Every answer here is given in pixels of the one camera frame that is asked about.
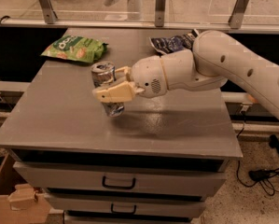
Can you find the black power adapter with cable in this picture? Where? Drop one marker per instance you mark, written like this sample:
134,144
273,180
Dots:
262,177

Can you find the green rice chip bag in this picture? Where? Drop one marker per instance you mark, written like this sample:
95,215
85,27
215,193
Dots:
76,48

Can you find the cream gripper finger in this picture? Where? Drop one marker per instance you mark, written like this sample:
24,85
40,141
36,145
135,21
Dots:
117,93
123,73

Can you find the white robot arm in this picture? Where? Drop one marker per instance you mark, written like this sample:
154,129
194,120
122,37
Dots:
214,58

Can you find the left metal bracket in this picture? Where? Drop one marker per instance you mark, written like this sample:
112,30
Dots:
48,12

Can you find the top drawer black handle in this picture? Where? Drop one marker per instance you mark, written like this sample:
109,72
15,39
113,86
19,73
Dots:
109,183

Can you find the right metal bracket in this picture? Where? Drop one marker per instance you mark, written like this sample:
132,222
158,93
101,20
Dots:
237,14

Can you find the dark blue chip bag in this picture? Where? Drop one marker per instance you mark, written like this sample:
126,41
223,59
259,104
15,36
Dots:
164,45

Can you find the grey drawer cabinet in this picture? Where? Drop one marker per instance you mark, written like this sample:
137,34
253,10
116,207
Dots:
177,147

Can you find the crushed silver redbull can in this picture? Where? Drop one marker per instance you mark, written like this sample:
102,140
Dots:
103,73

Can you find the metal bracket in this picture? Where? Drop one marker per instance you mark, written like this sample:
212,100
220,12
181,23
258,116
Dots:
160,6
48,12
237,14

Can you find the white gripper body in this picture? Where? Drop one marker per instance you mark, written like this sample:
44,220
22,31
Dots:
147,75

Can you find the drawer black handle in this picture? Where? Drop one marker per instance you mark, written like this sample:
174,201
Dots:
109,183
123,209

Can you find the cardboard box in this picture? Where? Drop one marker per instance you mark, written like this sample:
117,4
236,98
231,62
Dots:
20,203

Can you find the middle metal bracket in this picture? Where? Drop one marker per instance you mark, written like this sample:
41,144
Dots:
160,6

